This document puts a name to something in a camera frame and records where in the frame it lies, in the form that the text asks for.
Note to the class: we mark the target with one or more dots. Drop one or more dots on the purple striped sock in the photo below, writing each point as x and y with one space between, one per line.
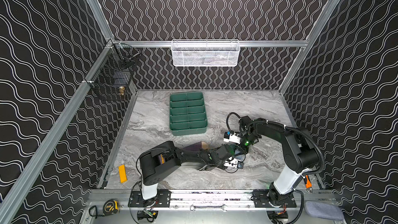
196 147

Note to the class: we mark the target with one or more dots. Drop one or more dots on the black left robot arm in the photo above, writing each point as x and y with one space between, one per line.
158 163

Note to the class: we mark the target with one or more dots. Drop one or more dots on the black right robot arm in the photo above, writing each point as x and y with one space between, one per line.
301 154

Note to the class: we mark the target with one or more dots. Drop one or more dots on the green divided plastic tray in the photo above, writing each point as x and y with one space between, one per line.
187 113

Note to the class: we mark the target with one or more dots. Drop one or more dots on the yellow block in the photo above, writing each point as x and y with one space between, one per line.
122 174

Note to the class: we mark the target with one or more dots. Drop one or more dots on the grey cloth pad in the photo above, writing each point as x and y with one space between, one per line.
323 210

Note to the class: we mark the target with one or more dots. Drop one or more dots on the yellow tape measure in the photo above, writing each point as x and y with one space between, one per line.
110 207

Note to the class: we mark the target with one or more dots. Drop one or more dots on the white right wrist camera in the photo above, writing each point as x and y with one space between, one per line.
231 138

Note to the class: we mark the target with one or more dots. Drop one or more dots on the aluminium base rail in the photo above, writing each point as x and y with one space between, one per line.
225 200

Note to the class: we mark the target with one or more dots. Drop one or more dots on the orange handled tool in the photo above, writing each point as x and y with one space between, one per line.
308 184

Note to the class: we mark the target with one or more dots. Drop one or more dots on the white mesh wall basket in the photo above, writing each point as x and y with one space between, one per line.
205 53

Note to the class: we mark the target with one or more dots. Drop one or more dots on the black wire wall basket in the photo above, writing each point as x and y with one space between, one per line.
112 82

